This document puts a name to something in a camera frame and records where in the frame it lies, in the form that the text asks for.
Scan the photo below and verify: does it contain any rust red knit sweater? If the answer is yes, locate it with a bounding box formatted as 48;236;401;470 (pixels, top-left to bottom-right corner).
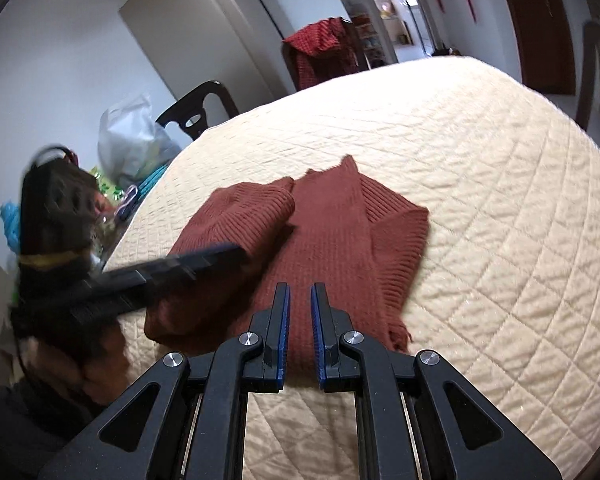
144;156;429;375

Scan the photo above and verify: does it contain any person's left hand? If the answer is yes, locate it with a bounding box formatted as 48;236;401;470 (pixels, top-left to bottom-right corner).
26;321;130;405

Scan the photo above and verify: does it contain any blue plastic container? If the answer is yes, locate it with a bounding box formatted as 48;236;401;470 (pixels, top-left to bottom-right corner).
0;202;20;255

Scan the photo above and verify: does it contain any green patterned box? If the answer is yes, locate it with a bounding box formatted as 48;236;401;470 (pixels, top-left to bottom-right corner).
90;166;125;207

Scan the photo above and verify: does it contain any white plastic bag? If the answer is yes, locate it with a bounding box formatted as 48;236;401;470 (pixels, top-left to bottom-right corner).
97;93;181;188

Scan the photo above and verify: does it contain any beige quilted bed cover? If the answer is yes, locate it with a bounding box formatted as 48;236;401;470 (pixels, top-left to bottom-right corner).
108;56;600;479

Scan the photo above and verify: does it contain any black wooden chair left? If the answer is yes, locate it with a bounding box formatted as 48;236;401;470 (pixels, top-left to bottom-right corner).
156;80;239;141

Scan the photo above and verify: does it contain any grey wardrobe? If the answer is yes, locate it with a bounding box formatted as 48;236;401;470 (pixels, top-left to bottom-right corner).
119;0;294;112

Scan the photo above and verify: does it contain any chair with red garment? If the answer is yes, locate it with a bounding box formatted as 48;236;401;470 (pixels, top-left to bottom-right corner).
280;16;372;91

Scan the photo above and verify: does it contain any dark chair right side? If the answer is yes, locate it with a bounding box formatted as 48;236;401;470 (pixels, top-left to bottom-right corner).
574;20;600;132

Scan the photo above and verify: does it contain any dark wooden door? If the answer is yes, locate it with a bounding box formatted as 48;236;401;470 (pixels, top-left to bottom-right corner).
506;0;576;94

